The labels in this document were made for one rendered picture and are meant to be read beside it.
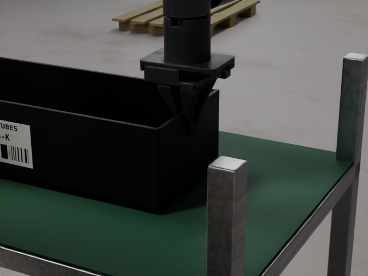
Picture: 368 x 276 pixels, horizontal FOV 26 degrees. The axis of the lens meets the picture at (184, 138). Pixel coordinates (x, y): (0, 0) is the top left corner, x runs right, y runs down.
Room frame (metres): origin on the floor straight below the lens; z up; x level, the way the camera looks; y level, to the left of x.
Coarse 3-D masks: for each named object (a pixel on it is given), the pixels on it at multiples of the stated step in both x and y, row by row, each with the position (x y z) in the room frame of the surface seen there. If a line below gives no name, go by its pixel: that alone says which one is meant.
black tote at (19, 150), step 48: (0, 96) 1.19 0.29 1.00; (48, 96) 1.14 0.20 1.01; (96, 96) 1.11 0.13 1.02; (144, 96) 1.07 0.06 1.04; (0, 144) 0.98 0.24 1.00; (48, 144) 0.94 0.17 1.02; (96, 144) 0.91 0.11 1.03; (144, 144) 0.88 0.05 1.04; (192, 144) 0.95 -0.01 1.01; (96, 192) 0.91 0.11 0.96; (144, 192) 0.88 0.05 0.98
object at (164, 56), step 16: (208, 16) 0.93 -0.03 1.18; (176, 32) 0.92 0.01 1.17; (192, 32) 0.92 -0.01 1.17; (208, 32) 0.93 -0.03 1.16; (160, 48) 0.99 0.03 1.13; (176, 48) 0.92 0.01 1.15; (192, 48) 0.92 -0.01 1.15; (208, 48) 0.93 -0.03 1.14; (144, 64) 0.93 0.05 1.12; (160, 64) 0.92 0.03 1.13; (176, 64) 0.92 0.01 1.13; (192, 64) 0.92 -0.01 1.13; (208, 64) 0.92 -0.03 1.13; (224, 64) 0.92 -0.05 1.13
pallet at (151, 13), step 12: (240, 0) 6.37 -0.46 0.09; (252, 0) 6.33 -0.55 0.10; (132, 12) 5.89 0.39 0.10; (144, 12) 5.90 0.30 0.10; (156, 12) 5.89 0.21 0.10; (216, 12) 5.95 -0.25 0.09; (228, 12) 5.89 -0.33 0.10; (240, 12) 6.22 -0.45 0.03; (252, 12) 6.20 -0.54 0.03; (120, 24) 5.76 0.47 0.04; (132, 24) 5.72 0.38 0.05; (144, 24) 5.67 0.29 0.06; (156, 24) 5.53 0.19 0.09; (216, 24) 5.86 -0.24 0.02; (228, 24) 5.82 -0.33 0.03
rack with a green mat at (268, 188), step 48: (240, 144) 1.10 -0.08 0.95; (288, 144) 1.10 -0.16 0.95; (0, 192) 0.94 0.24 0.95; (48, 192) 0.94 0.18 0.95; (192, 192) 0.94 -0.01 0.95; (240, 192) 0.67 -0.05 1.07; (288, 192) 0.94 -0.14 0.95; (336, 192) 0.96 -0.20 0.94; (0, 240) 0.81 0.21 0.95; (48, 240) 0.81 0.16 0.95; (96, 240) 0.81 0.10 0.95; (144, 240) 0.81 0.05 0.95; (192, 240) 0.81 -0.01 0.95; (240, 240) 0.68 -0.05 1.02; (288, 240) 0.81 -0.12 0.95; (336, 240) 1.04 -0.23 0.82
